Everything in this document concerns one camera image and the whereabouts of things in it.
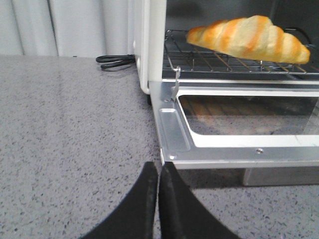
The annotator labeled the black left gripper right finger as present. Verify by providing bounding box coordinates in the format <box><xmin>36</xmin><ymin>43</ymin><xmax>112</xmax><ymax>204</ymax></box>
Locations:
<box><xmin>159</xmin><ymin>162</ymin><xmax>239</xmax><ymax>239</ymax></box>

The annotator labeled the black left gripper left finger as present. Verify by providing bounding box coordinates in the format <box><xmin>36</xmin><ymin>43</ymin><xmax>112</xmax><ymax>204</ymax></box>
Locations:
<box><xmin>83</xmin><ymin>162</ymin><xmax>158</xmax><ymax>239</ymax></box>

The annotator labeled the oven glass door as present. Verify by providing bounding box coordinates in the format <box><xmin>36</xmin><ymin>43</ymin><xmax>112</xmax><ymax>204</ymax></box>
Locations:
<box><xmin>150</xmin><ymin>79</ymin><xmax>319</xmax><ymax>186</ymax></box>

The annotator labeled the striped croissant bread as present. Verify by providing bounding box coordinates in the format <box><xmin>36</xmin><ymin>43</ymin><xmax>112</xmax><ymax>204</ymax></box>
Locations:
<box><xmin>186</xmin><ymin>15</ymin><xmax>311</xmax><ymax>64</ymax></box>

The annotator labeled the white toaster oven body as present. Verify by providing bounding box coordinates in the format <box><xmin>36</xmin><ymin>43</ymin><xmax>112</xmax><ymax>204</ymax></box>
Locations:
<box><xmin>134</xmin><ymin>0</ymin><xmax>319</xmax><ymax>108</ymax></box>

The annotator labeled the grey curtain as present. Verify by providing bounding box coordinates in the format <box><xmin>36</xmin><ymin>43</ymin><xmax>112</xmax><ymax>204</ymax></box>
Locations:
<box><xmin>0</xmin><ymin>0</ymin><xmax>135</xmax><ymax>57</ymax></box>

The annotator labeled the black power cable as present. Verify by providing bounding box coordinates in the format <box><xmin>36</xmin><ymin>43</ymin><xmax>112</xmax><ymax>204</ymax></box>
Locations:
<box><xmin>95</xmin><ymin>54</ymin><xmax>135</xmax><ymax>72</ymax></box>

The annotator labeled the metal wire oven rack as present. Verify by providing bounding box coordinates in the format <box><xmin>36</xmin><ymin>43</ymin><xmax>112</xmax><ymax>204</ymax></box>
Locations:
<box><xmin>163</xmin><ymin>30</ymin><xmax>319</xmax><ymax>76</ymax></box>

